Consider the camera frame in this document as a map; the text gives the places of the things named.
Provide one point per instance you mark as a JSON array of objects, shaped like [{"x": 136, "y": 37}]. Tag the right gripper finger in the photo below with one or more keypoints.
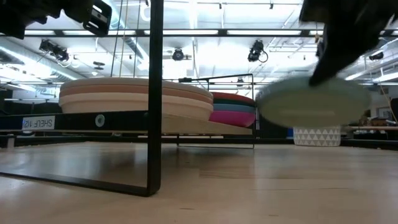
[{"x": 326, "y": 70}]

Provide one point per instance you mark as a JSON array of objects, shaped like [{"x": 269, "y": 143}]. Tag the pale green plastic plate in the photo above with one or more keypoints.
[{"x": 311, "y": 105}]

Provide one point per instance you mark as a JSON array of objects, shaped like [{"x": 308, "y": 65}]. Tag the magenta plastic plate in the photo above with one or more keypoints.
[{"x": 233, "y": 118}]

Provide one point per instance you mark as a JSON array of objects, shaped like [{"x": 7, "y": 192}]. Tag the cream plastic plate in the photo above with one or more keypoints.
[
  {"x": 109, "y": 81},
  {"x": 109, "y": 104}
]

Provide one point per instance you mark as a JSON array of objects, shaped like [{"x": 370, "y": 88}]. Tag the white shelf label sticker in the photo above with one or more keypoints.
[{"x": 38, "y": 123}]

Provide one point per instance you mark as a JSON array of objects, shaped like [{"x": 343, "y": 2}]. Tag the black metal wooden shelf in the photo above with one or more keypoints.
[{"x": 155, "y": 93}]

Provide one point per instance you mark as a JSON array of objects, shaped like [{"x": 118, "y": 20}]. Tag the black hanging spotlight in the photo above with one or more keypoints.
[
  {"x": 256, "y": 51},
  {"x": 178, "y": 54},
  {"x": 54, "y": 51},
  {"x": 376, "y": 56}
]

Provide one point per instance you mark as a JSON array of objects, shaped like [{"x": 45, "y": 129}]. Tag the white triangle-patterned plant pot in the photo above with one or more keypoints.
[{"x": 316, "y": 137}]

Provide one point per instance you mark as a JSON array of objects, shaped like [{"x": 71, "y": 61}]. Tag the wooden background desk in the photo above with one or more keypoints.
[{"x": 373, "y": 127}]

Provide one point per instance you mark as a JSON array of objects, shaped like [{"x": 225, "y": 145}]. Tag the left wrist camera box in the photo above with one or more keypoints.
[{"x": 98, "y": 17}]

